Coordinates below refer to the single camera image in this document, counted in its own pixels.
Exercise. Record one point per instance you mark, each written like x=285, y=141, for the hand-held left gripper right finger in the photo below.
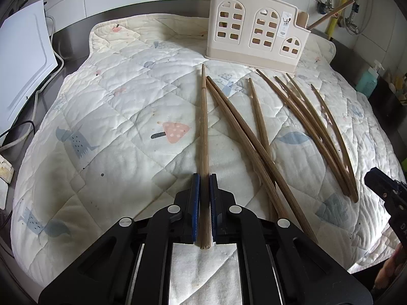
x=213, y=216

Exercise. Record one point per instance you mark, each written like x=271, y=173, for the teal soap pump bottle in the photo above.
x=367, y=81

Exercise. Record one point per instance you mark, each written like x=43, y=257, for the beige plastic utensil holder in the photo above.
x=244, y=57

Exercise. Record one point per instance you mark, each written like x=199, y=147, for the yellowish sponge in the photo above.
x=5, y=168

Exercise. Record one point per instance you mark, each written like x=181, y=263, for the metal angle valve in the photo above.
x=352, y=25

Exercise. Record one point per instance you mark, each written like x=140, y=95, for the row of wooden chopsticks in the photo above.
x=276, y=193

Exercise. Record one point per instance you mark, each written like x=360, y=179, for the person's right hand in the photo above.
x=388, y=270

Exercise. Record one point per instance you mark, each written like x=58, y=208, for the white quilted printed mat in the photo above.
x=127, y=101

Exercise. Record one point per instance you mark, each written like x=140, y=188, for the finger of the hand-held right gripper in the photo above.
x=380, y=182

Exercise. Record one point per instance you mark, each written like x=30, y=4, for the white microwave oven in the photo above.
x=22, y=63

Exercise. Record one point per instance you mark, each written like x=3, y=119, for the long brown bamboo chopstick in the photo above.
x=203, y=127
x=334, y=10

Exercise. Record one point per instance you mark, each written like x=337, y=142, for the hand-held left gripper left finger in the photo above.
x=196, y=216

